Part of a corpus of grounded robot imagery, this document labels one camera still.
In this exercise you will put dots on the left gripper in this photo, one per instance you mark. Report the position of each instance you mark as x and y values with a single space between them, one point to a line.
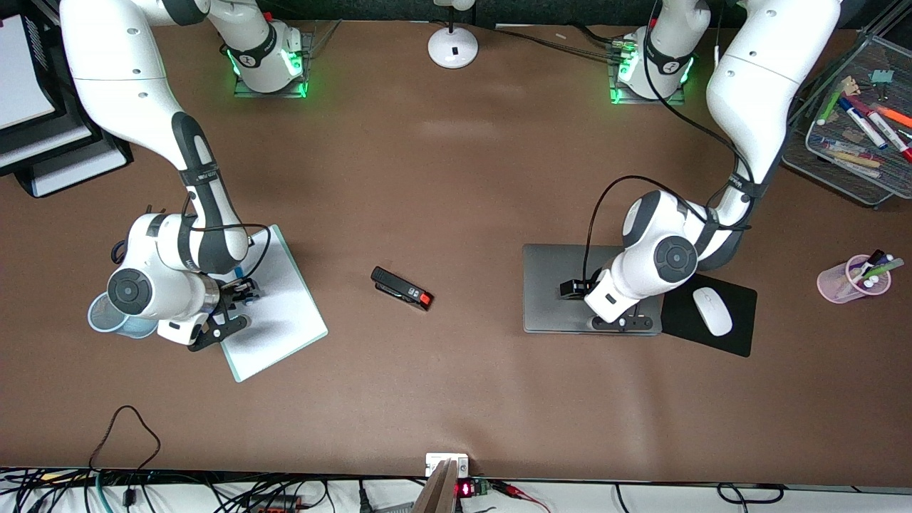
572 288

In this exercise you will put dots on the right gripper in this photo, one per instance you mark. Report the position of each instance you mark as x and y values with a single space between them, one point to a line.
234 293

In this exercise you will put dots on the silver laptop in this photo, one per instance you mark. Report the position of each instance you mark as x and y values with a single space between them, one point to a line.
548 285

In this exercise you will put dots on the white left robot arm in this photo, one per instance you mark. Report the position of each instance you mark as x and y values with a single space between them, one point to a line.
762 71

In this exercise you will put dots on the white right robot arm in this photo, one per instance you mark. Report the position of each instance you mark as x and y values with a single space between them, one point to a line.
121 71

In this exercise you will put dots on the green marker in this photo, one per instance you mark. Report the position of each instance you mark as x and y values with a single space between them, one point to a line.
887 265
833 105

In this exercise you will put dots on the white marker blue cap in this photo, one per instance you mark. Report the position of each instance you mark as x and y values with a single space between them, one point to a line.
866 127

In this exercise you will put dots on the white marker red cap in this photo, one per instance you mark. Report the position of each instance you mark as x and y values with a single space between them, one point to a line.
887 132

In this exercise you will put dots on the white paper sheet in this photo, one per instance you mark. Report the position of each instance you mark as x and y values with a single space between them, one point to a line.
278 320

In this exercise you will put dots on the teal clipboard with metal clip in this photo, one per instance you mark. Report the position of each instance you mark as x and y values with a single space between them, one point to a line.
301 285

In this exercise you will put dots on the white computer mouse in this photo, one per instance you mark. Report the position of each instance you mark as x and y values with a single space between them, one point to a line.
712 311

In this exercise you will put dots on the black mouse pad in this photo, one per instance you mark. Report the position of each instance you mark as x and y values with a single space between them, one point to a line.
741 320

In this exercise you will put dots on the light blue mesh pen cup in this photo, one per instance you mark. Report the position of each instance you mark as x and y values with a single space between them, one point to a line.
100 317

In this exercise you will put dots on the black stapler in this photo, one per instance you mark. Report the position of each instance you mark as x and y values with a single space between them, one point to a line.
400 288

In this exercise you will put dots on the red clip lead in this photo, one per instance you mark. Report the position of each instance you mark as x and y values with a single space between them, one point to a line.
520 493

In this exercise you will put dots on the white outlet box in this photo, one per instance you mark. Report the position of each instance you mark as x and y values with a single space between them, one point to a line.
456 463

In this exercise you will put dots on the pink translucent pen cup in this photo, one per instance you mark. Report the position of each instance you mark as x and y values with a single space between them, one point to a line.
837 285

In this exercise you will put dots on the red display module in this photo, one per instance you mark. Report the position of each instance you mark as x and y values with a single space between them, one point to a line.
464 489

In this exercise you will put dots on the black stacked paper tray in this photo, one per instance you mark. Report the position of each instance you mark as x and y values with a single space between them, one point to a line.
43 146

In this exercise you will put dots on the wooden board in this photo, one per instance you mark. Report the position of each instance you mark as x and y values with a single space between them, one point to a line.
438 495

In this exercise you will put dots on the grey metal mesh tray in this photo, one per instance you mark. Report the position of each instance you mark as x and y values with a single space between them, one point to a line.
819 167

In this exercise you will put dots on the black pen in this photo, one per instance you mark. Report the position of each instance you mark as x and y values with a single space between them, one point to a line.
876 255

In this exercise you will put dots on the white round lamp base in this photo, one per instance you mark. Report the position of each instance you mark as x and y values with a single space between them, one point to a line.
452 50

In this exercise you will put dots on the orange highlighter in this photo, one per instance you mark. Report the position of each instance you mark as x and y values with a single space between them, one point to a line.
896 116

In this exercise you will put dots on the teal binder clip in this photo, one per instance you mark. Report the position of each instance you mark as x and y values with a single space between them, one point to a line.
882 77

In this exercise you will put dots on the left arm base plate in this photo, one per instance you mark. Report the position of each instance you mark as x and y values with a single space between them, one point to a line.
618 96

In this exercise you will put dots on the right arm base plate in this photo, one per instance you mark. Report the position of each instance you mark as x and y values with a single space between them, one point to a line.
308 71

